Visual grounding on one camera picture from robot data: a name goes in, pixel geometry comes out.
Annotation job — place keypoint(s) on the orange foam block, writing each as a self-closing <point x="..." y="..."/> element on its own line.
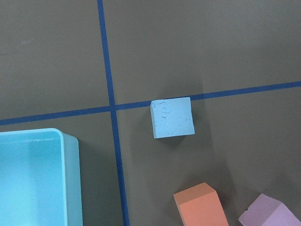
<point x="200" y="206"/>

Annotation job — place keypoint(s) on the light blue plastic bin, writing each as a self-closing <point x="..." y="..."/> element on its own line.
<point x="39" y="179"/>

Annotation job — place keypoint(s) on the light blue foam block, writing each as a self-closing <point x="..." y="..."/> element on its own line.
<point x="172" y="117"/>

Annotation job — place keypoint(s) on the purple foam block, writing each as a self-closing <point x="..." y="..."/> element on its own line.
<point x="266" y="211"/>

